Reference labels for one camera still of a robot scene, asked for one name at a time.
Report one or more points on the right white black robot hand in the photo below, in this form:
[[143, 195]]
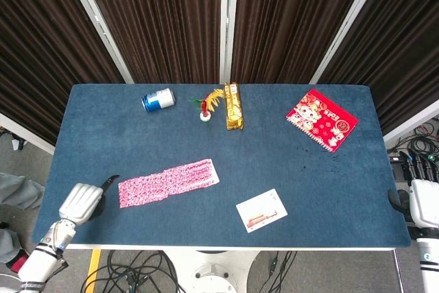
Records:
[[425, 204]]

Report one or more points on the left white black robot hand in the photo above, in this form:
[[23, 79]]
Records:
[[80, 204]]

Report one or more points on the pink white playing card row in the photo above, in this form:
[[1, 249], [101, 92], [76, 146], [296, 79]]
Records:
[[171, 181]]

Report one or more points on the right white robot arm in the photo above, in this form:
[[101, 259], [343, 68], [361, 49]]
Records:
[[428, 262]]

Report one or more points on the gold foil package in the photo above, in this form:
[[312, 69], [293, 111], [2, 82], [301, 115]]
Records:
[[234, 107]]

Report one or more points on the grey cloth heap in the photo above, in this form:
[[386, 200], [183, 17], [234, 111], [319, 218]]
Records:
[[17, 190]]

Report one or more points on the blue white drink can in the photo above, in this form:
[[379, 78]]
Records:
[[158, 100]]

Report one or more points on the red spiral-bound calendar notebook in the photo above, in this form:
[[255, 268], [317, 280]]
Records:
[[320, 119]]

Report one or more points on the blue felt table mat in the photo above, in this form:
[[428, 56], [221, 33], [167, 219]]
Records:
[[219, 149]]

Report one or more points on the brown pleated curtain panel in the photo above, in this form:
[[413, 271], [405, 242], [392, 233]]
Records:
[[291, 22], [401, 49], [41, 49], [161, 22]]

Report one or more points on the feather shuttlecock with white base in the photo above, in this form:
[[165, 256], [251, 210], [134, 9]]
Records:
[[205, 109]]

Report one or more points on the white postcard with red palace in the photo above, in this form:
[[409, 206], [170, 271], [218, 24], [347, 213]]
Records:
[[261, 210]]

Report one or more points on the white partition frame rail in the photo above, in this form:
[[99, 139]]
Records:
[[27, 133], [411, 121]]

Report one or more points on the white pedestal base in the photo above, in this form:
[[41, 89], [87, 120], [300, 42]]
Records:
[[212, 270]]

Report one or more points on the white partition frame post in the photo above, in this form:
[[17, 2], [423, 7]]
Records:
[[350, 22], [229, 22], [96, 22]]

